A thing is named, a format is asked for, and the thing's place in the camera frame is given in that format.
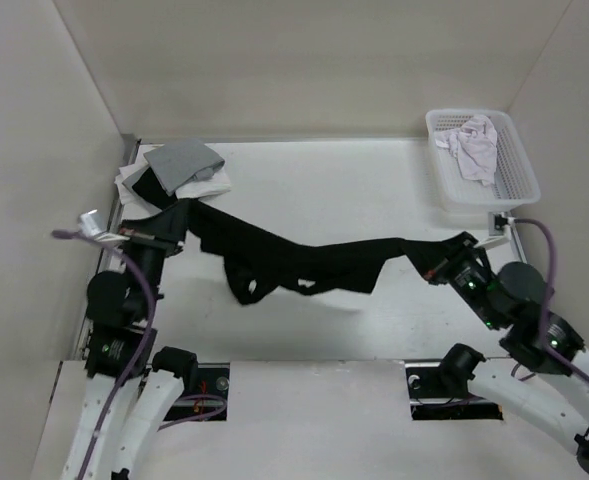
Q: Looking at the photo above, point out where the black tank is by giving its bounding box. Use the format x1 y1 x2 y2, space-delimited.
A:
132 167 178 210
121 199 478 307

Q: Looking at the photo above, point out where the crumpled white tank top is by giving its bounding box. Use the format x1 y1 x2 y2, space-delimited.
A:
435 115 498 187

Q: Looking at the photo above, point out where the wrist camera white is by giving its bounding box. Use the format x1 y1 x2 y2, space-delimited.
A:
78 209 127 245
474 212 515 250

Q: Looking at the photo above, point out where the folded grey tank top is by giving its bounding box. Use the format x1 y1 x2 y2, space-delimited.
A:
144 139 225 194

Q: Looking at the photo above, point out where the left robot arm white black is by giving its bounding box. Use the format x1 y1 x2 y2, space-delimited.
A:
54 227 199 479

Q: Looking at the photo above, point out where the folded black tank top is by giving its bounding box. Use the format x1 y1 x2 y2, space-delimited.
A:
132 167 178 210

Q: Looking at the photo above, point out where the folded white tank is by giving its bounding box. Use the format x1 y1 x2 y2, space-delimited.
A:
175 168 232 199
114 164 148 206

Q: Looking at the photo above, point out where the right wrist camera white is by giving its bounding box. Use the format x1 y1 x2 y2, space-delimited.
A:
474 212 515 250

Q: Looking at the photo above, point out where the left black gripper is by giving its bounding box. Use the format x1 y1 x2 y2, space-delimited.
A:
117 198 192 317

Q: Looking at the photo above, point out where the bottom folded white tank top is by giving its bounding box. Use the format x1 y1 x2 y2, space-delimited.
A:
114 164 148 206

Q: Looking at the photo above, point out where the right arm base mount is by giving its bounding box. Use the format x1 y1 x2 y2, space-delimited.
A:
404 361 503 421

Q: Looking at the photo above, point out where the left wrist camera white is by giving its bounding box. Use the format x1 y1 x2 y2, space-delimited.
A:
78 209 127 245

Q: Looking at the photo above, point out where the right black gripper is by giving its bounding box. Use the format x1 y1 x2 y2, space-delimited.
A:
398 229 502 328

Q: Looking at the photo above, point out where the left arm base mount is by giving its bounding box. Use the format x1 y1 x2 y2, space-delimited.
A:
164 363 231 422

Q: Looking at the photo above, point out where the white plastic basket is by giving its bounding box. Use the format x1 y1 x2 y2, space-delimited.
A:
425 109 541 214

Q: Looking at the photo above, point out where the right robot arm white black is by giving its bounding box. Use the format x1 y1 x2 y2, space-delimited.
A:
423 241 589 475

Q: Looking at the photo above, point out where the metal table edge rail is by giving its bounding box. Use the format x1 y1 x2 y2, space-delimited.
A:
70 133 140 360

